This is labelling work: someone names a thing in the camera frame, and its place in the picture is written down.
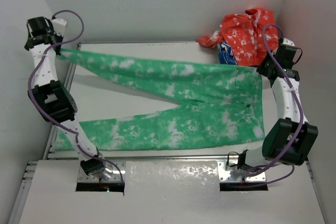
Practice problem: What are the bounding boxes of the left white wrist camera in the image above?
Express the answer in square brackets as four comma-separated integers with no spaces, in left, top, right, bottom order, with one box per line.
[51,18,68,37]

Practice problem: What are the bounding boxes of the orange tie-dye shirt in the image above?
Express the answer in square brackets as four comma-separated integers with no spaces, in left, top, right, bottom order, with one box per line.
[196,8,275,66]

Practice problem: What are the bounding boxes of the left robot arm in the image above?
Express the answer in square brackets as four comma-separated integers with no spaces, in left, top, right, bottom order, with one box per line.
[25,17,107,179]

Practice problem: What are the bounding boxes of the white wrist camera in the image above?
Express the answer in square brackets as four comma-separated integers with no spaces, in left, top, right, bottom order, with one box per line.
[51,18,68,37]
[281,38,295,47]

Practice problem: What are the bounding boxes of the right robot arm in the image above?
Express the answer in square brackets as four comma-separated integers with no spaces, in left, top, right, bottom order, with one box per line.
[231,39,318,176]

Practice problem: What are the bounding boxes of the blue patterned garment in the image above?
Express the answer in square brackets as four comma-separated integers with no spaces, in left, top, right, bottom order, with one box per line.
[217,41,237,65]

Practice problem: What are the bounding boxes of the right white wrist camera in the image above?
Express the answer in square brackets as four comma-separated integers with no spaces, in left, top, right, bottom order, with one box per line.
[281,38,295,47]

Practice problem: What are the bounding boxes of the white front cover panel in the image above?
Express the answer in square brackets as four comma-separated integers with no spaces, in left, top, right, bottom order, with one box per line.
[20,160,324,223]

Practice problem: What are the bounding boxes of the green tie-dye trousers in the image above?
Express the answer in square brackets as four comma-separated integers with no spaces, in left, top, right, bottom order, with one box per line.
[58,49,265,151]

